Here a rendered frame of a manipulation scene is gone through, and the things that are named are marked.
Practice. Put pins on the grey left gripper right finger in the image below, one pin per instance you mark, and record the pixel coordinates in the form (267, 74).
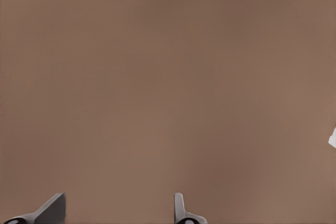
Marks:
(180, 209)

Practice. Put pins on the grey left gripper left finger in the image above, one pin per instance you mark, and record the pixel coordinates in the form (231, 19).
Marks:
(50, 212)

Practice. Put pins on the white egg box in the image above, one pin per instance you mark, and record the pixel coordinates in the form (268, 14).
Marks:
(333, 137)

